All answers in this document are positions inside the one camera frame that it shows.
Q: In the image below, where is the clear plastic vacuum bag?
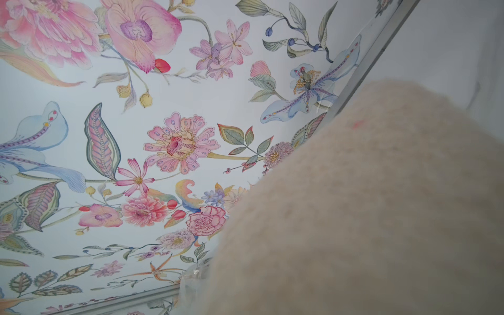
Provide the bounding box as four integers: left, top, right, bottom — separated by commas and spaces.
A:
169, 0, 504, 315

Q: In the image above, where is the beige knitted blanket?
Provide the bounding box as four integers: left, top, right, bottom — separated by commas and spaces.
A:
172, 78, 504, 315

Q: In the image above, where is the left aluminium corner post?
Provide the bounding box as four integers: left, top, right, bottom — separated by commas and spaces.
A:
312, 0, 420, 135

